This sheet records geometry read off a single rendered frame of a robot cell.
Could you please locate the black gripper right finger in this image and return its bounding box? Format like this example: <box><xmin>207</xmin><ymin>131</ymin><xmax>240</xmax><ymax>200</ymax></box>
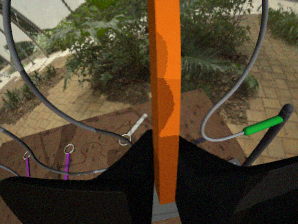
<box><xmin>174</xmin><ymin>136</ymin><xmax>298</xmax><ymax>224</ymax></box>

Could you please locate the white loop with straight handle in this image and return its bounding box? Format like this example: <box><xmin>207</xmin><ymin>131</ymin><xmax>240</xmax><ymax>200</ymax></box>
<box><xmin>118</xmin><ymin>113</ymin><xmax>146</xmax><ymax>145</ymax></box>

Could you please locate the white ring with dark grey handle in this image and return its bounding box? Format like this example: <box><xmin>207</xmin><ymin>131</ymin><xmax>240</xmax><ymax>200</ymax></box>
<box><xmin>192</xmin><ymin>139</ymin><xmax>205</xmax><ymax>145</ymax></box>

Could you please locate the orange handle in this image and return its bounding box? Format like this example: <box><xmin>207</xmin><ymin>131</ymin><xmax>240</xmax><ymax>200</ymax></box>
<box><xmin>148</xmin><ymin>0</ymin><xmax>181</xmax><ymax>204</ymax></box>

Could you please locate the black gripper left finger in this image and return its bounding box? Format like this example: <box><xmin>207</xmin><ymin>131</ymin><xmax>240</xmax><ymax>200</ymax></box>
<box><xmin>0</xmin><ymin>129</ymin><xmax>154</xmax><ymax>224</ymax></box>

